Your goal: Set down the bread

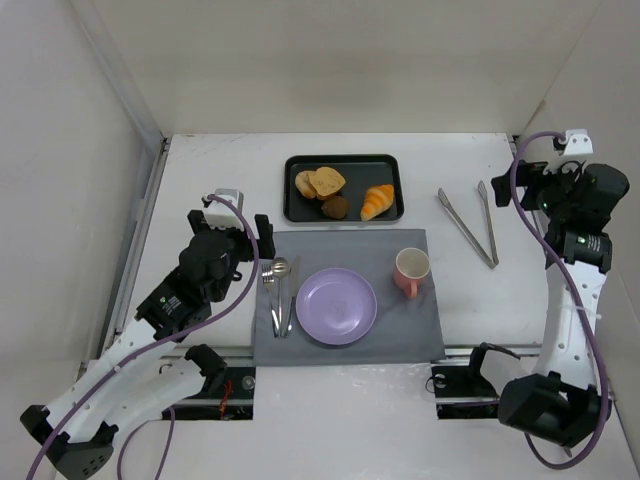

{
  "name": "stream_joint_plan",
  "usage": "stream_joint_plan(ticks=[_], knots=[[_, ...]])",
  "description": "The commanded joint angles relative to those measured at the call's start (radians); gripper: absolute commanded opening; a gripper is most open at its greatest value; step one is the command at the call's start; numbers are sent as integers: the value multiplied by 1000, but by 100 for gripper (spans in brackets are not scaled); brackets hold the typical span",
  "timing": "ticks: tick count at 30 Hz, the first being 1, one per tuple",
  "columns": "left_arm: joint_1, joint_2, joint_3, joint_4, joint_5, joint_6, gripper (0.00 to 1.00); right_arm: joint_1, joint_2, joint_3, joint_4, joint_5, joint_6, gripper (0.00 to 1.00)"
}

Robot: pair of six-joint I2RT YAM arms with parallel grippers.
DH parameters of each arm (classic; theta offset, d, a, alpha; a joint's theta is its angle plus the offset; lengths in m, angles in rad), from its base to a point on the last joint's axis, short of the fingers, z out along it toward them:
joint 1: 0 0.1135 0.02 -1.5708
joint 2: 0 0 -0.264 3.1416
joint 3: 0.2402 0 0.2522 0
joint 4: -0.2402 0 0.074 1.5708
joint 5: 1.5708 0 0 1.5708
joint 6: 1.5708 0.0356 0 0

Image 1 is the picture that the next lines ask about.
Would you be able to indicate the metal knife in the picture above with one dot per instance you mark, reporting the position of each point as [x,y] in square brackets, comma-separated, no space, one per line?
[293,284]

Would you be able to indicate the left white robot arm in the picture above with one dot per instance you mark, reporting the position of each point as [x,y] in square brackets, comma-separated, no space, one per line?
[79,431]

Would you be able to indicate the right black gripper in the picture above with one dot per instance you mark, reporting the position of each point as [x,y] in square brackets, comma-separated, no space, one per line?
[507,185]

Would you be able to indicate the metal fork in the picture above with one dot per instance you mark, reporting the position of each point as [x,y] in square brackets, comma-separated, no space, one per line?
[268,281]

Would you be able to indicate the metal spoon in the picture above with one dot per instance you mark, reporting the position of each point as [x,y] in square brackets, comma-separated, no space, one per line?
[280,268]

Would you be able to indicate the black baking tray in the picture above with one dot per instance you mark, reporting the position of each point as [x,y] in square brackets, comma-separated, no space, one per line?
[361,172]

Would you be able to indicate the metal tongs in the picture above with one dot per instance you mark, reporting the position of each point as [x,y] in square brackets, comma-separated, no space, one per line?
[479,233]

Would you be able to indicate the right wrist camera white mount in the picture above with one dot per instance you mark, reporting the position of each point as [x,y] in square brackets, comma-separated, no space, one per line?
[575,143]

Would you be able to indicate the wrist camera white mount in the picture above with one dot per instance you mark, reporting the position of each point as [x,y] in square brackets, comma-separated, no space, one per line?
[575,143]
[218,215]

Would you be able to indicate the dark brown round bun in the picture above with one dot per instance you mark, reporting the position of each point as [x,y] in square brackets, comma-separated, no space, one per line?
[335,207]

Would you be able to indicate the pink mug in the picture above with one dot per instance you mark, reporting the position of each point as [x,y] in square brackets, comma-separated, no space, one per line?
[412,266]

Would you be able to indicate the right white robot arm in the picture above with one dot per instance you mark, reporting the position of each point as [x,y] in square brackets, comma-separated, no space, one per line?
[562,400]

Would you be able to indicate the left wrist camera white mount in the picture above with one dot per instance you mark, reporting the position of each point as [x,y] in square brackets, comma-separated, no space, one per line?
[218,215]

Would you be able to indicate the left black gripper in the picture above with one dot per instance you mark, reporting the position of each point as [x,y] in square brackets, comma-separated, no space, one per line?
[263,237]

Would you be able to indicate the sliced brown bread loaf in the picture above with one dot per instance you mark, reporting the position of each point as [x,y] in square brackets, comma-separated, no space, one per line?
[327,181]

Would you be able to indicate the grey cloth placemat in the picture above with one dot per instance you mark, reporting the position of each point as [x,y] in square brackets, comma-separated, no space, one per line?
[405,331]

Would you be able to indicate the round ring bread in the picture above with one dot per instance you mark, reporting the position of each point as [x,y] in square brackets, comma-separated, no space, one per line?
[304,185]

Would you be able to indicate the purple plate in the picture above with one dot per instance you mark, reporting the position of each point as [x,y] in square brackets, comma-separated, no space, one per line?
[336,306]

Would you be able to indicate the orange striped croissant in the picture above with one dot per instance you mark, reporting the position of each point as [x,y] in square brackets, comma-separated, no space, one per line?
[378,199]

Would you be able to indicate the left aluminium frame rail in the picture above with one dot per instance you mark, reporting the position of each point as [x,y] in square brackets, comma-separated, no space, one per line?
[144,197]

